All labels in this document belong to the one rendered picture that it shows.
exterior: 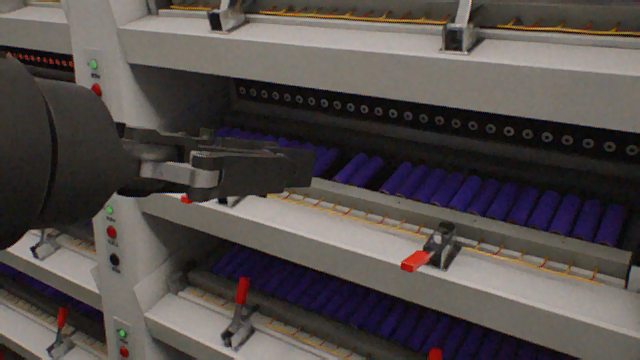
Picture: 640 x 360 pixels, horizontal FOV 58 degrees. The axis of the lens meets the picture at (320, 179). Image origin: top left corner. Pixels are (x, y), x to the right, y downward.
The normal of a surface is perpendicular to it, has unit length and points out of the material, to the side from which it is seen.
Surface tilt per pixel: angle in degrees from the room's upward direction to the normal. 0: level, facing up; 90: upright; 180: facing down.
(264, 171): 91
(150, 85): 90
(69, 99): 41
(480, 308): 105
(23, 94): 50
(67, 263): 15
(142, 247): 90
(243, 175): 91
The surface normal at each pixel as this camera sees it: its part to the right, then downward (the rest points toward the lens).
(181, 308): -0.12, -0.84
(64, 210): 0.58, 0.73
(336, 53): -0.54, 0.50
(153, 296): 0.83, 0.20
